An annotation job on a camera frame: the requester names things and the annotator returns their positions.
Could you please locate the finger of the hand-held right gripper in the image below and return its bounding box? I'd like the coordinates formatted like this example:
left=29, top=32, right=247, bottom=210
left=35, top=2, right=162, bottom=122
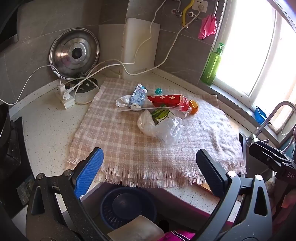
left=249, top=141, right=292, bottom=168

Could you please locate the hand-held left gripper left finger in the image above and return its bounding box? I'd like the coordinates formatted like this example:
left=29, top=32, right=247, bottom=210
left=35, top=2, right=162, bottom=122
left=25, top=147, right=111, bottom=241

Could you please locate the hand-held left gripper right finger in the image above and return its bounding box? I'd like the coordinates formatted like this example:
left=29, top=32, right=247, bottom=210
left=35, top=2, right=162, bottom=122
left=196, top=149, right=273, bottom=241

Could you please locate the blue plastic basket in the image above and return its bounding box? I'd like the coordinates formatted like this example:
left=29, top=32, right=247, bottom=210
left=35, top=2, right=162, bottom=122
left=100, top=186, right=158, bottom=231

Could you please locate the red white packet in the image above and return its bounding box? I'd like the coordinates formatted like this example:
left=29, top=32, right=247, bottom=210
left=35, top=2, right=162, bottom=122
left=147, top=94, right=192, bottom=112

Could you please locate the person's right hand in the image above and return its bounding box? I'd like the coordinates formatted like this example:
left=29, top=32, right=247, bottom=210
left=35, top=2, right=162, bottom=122
left=277, top=189, right=296, bottom=210

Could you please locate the wooden board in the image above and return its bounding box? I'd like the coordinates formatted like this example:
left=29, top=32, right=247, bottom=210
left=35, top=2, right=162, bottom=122
left=198, top=181, right=214, bottom=193

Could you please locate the blue plastic item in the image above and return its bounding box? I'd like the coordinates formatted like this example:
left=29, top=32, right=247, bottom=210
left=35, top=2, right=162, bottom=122
left=254, top=106, right=267, bottom=122

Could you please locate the pink checked fringed cloth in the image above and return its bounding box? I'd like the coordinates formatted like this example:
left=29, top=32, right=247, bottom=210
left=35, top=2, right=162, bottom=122
left=65, top=77, right=247, bottom=188

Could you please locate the metal faucet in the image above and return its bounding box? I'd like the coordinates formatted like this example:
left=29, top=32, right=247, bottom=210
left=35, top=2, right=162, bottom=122
left=245, top=101, right=296, bottom=149

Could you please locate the clear plastic bag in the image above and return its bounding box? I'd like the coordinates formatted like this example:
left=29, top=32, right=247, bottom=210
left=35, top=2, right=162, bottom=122
left=154, top=116, right=185, bottom=149

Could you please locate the orange fruit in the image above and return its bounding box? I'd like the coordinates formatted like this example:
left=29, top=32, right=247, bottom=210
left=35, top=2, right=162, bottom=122
left=188, top=100, right=200, bottom=115

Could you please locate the white power strip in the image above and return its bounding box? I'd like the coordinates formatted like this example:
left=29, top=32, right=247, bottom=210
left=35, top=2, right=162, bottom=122
left=54, top=82, right=77, bottom=110

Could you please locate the person's pink jacket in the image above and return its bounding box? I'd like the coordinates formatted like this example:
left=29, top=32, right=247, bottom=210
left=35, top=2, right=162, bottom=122
left=163, top=229, right=197, bottom=241

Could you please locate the white plastic bag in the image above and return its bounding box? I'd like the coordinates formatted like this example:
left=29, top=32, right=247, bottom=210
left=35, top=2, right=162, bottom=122
left=137, top=110, right=159, bottom=137

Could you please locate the green carton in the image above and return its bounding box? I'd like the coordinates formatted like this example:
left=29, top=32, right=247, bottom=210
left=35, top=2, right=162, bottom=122
left=151, top=109, right=176, bottom=124

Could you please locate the white crumpled wrapper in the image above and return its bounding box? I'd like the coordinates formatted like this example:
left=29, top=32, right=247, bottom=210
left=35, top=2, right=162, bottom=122
left=116, top=95, right=133, bottom=108

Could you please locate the beige flat block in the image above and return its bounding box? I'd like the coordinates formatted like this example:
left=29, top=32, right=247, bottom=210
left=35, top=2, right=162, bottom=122
left=107, top=215, right=165, bottom=241

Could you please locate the black stove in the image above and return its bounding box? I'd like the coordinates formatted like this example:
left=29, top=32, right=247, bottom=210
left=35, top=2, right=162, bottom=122
left=0, top=116, right=35, bottom=212

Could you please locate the thin metal stick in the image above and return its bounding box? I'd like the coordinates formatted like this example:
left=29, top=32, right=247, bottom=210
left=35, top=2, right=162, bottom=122
left=121, top=105, right=185, bottom=112

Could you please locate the black lid rest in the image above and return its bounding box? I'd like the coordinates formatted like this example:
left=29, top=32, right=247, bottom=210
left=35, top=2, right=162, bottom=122
left=65, top=77, right=99, bottom=93

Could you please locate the blue white drink carton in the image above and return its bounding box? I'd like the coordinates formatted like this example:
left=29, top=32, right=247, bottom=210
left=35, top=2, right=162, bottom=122
left=129, top=83, right=148, bottom=106

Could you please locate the green soap pump bottle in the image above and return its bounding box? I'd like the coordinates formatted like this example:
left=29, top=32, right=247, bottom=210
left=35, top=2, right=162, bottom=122
left=201, top=42, right=225, bottom=86

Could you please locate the window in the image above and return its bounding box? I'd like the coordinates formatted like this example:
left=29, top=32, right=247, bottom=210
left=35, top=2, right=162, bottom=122
left=215, top=0, right=296, bottom=144

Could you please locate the steel pot lid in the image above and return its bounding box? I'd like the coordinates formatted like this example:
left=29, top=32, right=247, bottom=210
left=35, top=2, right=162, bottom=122
left=49, top=28, right=100, bottom=80

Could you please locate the white cutting board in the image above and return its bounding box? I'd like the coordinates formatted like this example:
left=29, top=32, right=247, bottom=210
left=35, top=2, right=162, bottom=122
left=122, top=17, right=161, bottom=79

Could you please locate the pink hanging cloth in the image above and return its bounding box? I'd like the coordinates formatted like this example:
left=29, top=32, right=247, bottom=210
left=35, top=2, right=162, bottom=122
left=198, top=14, right=218, bottom=40

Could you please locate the thin white charging cable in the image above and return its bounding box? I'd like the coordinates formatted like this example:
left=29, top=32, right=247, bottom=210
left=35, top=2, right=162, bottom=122
left=0, top=65, right=62, bottom=106

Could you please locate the white power cable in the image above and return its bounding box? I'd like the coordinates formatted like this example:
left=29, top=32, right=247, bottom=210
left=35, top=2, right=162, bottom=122
left=67, top=0, right=167, bottom=93
left=72, top=10, right=201, bottom=93

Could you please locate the yellow hose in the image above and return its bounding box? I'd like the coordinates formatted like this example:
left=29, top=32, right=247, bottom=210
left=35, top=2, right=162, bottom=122
left=182, top=0, right=196, bottom=27

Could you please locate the white wall socket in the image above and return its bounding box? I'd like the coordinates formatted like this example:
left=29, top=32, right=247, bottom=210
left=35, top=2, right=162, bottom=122
left=192, top=0, right=210, bottom=12

